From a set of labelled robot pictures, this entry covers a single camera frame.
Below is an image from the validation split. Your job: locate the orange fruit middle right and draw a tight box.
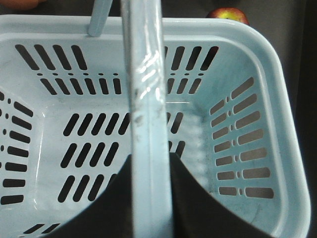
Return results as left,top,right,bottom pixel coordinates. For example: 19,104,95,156
0,0,46,10

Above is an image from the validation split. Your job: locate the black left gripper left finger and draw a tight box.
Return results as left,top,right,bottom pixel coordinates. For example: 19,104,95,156
46,155,133,238

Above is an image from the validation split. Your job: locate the light blue plastic basket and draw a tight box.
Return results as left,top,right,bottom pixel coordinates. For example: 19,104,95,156
0,0,311,238

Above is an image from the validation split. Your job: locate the red apple front right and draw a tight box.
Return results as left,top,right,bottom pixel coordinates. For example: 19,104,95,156
206,7,250,25

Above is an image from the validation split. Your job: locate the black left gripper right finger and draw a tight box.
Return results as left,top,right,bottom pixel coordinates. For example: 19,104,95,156
169,153,271,238

